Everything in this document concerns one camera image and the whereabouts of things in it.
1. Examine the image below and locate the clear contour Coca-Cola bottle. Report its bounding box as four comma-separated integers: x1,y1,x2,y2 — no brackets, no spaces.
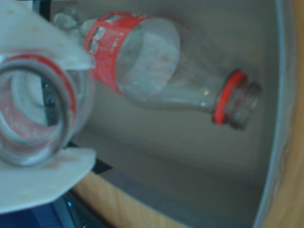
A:
0,54,96,167

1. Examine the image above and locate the clear tall Coke bottle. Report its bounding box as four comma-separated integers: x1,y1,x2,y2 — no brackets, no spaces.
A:
53,10,262,131

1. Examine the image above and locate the grey cardboard box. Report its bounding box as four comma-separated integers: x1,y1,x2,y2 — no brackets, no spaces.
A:
30,0,300,228

